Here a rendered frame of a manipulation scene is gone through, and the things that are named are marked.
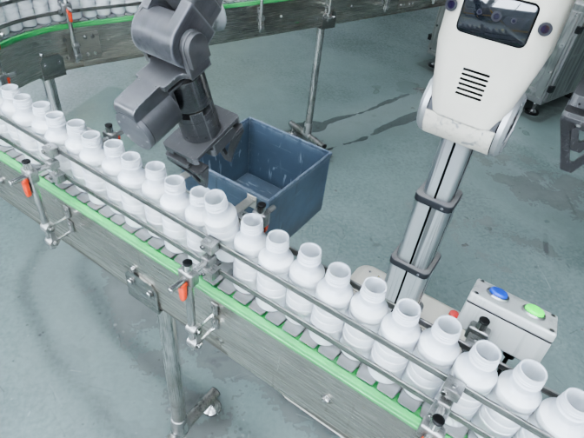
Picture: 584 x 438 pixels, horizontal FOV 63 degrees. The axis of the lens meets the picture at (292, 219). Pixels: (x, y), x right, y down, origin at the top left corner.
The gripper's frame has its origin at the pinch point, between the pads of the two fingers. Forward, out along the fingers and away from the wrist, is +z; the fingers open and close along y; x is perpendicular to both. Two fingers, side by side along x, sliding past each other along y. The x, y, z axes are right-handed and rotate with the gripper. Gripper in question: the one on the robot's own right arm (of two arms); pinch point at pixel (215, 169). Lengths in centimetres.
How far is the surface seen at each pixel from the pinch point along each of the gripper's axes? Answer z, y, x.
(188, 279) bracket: 12.9, 14.2, 2.1
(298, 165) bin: 57, -46, -20
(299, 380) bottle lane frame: 31.5, 14.4, 23.3
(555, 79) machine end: 203, -317, 25
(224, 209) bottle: 6.3, 2.5, 2.3
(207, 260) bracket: 14.3, 9.2, 1.7
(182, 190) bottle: 9.9, 1.8, -9.5
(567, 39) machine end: 173, -324, 20
